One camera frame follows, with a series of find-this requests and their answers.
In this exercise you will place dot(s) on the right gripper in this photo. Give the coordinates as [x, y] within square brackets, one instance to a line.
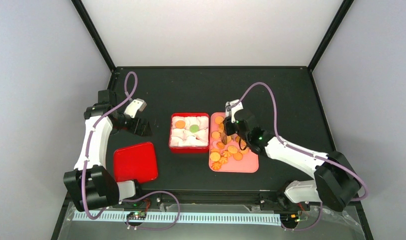
[228, 130]

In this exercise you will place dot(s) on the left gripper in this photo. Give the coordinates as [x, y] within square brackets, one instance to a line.
[140, 131]

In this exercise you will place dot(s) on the pink tray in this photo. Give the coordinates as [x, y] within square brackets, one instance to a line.
[250, 162]

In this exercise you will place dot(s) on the orange round sandwich cookie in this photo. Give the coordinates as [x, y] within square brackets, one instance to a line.
[180, 124]

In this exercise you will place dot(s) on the green sandwich cookie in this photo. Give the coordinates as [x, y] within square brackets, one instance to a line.
[194, 128]

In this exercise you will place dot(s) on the red cookie tin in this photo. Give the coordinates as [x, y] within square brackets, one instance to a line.
[189, 150]

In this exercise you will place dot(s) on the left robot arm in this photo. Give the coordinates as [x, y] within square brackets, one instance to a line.
[89, 184]

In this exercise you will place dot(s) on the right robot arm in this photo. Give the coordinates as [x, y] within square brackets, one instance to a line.
[331, 183]

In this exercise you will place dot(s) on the red tin lid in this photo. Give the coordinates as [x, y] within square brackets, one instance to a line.
[137, 162]

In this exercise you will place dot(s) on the orange swirl cookie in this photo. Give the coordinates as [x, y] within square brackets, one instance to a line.
[216, 166]
[223, 160]

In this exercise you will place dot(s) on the white paper cookie liners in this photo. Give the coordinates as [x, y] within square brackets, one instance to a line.
[183, 138]

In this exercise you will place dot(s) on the left circuit board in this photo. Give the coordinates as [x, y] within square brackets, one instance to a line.
[136, 216]

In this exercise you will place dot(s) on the circuit board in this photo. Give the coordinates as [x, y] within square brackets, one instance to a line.
[136, 216]
[292, 218]

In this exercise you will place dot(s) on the right circuit board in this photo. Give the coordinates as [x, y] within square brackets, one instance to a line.
[292, 218]

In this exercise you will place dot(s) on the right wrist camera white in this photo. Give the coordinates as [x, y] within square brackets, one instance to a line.
[231, 107]

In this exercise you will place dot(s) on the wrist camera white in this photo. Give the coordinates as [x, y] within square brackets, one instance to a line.
[231, 107]
[135, 106]

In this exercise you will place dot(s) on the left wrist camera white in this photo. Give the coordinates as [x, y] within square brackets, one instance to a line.
[135, 106]

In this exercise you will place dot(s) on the white slotted cable duct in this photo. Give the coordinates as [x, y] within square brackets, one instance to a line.
[268, 219]

